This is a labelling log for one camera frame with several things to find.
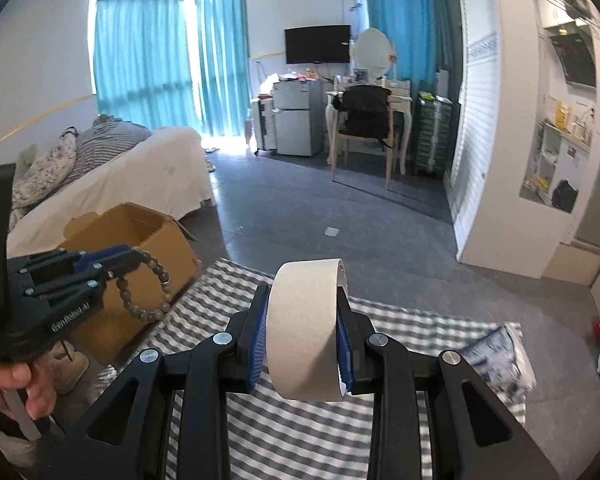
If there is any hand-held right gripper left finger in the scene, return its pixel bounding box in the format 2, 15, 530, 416
45, 282, 281, 480

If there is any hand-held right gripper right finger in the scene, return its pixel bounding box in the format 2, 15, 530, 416
336, 285, 561, 480

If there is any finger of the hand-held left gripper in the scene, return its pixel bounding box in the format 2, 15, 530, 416
10, 244, 143, 281
24, 261, 142, 312

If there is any beige masking tape roll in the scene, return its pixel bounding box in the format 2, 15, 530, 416
265, 258, 352, 402

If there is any grey bead bracelet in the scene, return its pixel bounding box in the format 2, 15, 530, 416
115, 246, 173, 323

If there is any brown cardboard box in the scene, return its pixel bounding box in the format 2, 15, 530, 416
55, 202, 202, 366

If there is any blue and white packet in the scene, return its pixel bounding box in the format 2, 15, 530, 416
459, 324, 538, 406

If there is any person's left hand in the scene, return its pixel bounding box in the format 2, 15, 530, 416
0, 360, 58, 421

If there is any grey white checkered cloth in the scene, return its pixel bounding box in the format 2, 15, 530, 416
100, 257, 538, 480

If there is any beige shoe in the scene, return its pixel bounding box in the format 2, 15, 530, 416
45, 342, 90, 395

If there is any floral pillow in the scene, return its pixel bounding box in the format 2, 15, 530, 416
10, 130, 78, 211

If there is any bed with white cover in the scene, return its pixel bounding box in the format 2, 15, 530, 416
5, 125, 218, 261

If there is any grey patterned blanket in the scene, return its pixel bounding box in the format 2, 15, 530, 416
72, 115, 153, 186

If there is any wide teal curtain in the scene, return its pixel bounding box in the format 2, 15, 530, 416
94, 0, 201, 133

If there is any wooden chair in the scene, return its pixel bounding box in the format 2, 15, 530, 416
330, 85, 401, 191

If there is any small white suitcase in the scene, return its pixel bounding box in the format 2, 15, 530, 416
250, 96, 276, 153

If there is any small silver fridge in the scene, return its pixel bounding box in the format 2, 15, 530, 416
271, 80, 326, 157

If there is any grey ribbed suitcase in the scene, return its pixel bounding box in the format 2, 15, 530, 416
414, 92, 453, 176

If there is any narrow teal curtain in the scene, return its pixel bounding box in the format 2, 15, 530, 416
195, 0, 251, 138

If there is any white wardrobe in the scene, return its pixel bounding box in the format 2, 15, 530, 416
450, 0, 600, 278

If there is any white vanity table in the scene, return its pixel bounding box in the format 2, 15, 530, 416
325, 77, 412, 176

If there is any black plastic bag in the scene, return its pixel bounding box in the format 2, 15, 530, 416
551, 179, 579, 213

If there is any round white mirror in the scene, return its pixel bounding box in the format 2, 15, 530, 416
354, 27, 393, 86

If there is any black television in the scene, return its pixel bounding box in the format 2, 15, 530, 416
284, 25, 352, 66

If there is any teal curtain beside wardrobe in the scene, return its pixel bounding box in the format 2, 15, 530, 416
362, 0, 456, 96

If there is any black range hood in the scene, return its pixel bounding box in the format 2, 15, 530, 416
550, 32, 597, 88

